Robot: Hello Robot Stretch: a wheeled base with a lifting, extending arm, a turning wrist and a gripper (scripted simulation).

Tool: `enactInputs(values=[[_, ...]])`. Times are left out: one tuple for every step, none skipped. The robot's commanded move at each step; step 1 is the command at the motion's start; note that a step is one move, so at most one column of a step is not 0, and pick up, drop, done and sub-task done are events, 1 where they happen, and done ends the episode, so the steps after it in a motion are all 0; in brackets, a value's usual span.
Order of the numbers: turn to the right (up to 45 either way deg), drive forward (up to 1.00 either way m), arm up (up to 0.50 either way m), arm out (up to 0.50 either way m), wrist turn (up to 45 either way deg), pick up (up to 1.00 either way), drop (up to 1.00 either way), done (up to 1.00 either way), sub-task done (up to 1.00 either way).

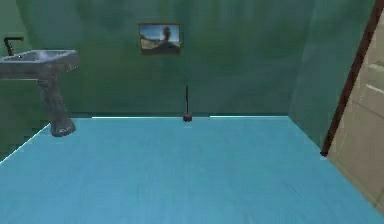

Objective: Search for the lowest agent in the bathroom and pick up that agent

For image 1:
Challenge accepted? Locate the black toilet plunger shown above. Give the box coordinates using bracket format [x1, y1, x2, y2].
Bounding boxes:
[182, 85, 193, 123]

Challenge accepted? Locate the framed landscape picture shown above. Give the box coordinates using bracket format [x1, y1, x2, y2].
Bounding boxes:
[138, 22, 182, 56]

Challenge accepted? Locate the beige room door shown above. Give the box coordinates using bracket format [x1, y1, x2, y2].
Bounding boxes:
[320, 0, 384, 216]

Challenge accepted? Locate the dark brown faucet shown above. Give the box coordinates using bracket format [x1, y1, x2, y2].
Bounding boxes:
[3, 36, 25, 57]

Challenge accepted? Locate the grey pedestal sink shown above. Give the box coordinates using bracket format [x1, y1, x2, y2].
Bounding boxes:
[0, 49, 80, 138]

